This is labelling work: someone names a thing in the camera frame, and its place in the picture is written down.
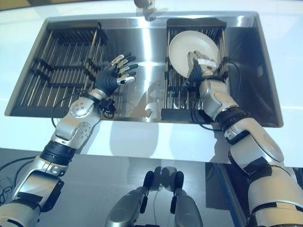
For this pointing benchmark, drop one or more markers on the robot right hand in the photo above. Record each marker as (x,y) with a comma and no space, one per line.
(197,69)

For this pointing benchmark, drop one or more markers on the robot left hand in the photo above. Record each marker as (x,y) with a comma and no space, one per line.
(106,80)

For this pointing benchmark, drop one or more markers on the deep beige plate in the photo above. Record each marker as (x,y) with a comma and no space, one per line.
(182,52)

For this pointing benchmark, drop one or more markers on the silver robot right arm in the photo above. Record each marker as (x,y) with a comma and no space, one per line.
(255,142)

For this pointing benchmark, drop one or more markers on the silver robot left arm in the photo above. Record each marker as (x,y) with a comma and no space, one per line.
(71,125)

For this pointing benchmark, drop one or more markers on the black dish rack with plates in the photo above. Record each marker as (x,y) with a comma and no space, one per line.
(196,22)

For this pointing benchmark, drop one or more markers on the stainless steel sink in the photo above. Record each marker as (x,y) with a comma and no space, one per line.
(144,47)

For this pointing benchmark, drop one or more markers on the empty black dish rack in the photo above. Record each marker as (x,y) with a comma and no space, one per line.
(71,24)

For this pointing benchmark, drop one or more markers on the chrome gooseneck faucet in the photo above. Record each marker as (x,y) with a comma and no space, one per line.
(146,4)

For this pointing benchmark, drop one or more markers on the robot right leg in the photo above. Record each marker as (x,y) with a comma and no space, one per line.
(189,210)

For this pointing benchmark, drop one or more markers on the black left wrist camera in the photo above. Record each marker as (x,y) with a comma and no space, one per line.
(106,104)

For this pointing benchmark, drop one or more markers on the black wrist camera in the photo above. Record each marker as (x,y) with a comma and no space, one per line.
(106,104)
(222,68)

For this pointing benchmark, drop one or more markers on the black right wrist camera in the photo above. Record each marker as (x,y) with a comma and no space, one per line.
(222,68)

